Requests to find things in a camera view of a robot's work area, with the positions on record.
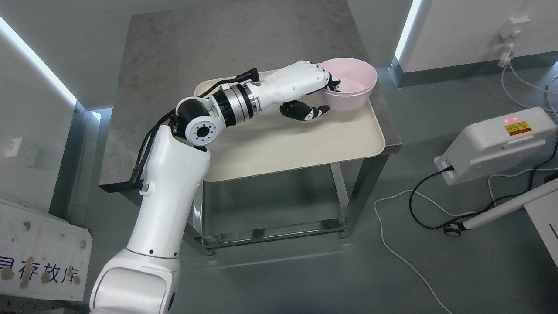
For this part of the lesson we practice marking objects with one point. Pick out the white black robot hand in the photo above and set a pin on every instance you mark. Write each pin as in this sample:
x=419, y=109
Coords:
x=287, y=85

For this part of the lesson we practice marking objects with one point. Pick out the pink bowl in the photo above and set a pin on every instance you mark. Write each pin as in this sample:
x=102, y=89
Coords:
x=353, y=96
x=356, y=76

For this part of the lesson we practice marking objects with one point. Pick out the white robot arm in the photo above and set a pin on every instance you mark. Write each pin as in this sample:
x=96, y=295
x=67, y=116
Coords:
x=172, y=162

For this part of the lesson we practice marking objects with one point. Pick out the cream plastic tray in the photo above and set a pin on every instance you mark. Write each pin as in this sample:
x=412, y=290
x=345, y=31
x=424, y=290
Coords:
x=270, y=143

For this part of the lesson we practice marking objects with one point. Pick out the white device box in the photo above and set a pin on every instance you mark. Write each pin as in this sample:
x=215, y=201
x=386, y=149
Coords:
x=495, y=145

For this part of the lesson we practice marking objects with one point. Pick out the white caster leg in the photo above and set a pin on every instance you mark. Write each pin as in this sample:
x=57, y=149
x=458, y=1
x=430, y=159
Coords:
x=455, y=229

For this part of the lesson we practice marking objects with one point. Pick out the steel table frame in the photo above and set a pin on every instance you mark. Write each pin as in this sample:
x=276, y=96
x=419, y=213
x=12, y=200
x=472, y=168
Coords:
x=168, y=53

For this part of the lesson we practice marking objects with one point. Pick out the wall socket with plug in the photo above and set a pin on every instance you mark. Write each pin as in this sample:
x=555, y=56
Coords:
x=510, y=32

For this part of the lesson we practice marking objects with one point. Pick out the white wall switch box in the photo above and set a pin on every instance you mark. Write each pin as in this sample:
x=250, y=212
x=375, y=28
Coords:
x=19, y=150

